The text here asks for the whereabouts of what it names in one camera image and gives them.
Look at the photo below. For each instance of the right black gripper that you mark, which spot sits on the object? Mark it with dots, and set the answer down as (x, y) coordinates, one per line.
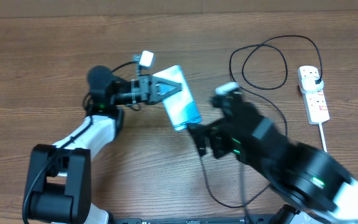
(217, 138)

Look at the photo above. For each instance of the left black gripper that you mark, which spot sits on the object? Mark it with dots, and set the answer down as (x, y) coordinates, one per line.
(146, 79)

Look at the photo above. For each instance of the Samsung Galaxy smartphone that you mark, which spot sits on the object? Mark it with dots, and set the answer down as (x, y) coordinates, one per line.
(180, 107)

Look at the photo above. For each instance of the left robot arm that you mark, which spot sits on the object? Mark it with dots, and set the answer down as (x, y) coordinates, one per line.
(58, 185)

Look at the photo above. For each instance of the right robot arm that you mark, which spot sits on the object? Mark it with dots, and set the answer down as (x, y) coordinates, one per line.
(304, 176)

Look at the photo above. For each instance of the white charger adapter plug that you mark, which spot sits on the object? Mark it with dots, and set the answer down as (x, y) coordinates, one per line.
(310, 85)

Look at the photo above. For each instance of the white power strip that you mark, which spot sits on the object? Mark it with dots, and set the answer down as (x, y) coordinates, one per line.
(315, 103)

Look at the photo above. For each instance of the cardboard backdrop panel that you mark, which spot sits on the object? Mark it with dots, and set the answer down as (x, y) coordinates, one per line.
(63, 8)

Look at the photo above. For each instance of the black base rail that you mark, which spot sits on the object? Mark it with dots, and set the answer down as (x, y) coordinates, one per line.
(287, 214)

